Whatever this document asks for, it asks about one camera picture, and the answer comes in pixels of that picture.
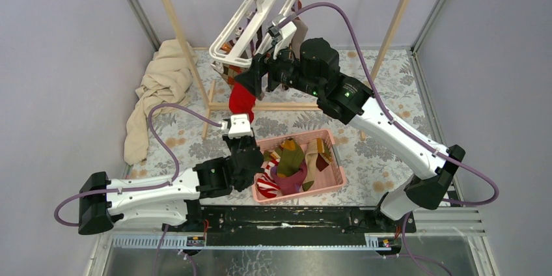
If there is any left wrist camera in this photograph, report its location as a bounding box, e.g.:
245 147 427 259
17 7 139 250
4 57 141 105
219 113 255 139

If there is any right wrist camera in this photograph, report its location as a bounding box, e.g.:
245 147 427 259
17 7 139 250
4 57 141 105
268 15 297 60

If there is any beige striped patchwork sock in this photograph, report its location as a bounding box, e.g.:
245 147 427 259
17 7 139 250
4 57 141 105
302 138 333 191

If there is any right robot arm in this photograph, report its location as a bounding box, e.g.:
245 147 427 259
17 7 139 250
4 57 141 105
235 38 465 232

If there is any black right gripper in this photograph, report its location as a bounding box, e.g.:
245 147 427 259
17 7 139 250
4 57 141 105
233 37 322 98

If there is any white sock hanger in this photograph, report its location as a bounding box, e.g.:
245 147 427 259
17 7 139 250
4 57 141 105
208 0 301 68

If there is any red bear sock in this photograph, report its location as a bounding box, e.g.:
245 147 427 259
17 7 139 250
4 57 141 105
228 83 256 122

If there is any red white santa sock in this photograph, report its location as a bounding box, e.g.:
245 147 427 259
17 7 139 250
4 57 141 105
255 161 280 199

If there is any magenta yellow sock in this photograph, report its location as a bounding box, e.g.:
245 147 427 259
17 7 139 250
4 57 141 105
271 161 308 195

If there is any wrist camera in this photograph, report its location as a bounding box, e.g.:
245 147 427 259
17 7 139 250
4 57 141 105
268 15 297 60
219 113 255 139

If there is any cream patterned sock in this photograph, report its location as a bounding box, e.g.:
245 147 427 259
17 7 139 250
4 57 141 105
212 61 244 89

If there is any green striped sock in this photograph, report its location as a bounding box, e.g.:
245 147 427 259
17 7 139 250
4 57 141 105
263 138 305 178

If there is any grey sock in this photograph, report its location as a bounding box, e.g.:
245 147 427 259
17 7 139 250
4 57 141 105
290 18 309 58

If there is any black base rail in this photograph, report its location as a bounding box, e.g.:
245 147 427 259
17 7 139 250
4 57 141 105
142 202 417 249

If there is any wooden clothes rack frame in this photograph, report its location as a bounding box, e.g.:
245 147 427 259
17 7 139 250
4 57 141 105
146 0 426 142

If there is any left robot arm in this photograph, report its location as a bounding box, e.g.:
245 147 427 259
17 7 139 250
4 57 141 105
78 135 264 235

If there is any beige cloth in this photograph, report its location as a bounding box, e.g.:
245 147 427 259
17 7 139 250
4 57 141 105
123 39 193 165

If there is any pink plastic basket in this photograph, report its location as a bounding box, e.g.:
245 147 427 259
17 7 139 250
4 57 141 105
253 129 346 204

